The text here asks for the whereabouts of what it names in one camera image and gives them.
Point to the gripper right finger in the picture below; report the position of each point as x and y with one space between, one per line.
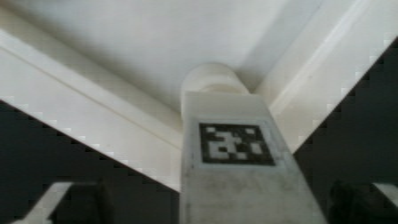
359 205

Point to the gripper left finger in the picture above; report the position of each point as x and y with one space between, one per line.
73 204

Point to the white leg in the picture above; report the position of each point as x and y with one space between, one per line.
242 183

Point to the white square tabletop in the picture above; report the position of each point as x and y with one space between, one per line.
96 55

